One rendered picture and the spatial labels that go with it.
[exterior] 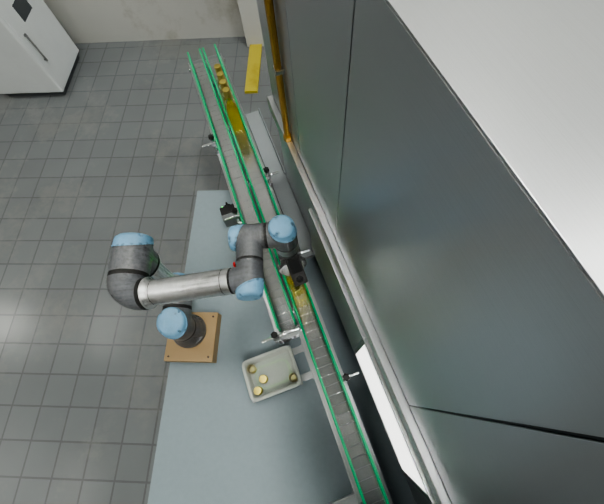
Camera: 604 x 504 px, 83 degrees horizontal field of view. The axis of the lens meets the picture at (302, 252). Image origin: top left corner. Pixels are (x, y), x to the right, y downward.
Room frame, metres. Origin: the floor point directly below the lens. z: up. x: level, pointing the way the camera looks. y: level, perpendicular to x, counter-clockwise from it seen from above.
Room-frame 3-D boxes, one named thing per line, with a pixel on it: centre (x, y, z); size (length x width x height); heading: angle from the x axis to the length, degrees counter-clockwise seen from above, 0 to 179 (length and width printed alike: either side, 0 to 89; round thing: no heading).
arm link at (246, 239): (0.42, 0.15, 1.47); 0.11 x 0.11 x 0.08; 86
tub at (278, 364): (0.10, 0.21, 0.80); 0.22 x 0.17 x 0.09; 102
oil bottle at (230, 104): (1.39, 0.24, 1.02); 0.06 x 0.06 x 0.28; 12
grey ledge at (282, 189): (1.05, 0.07, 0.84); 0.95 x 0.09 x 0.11; 12
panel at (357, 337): (0.15, -0.15, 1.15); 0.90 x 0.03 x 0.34; 12
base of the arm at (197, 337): (0.33, 0.56, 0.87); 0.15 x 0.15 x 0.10
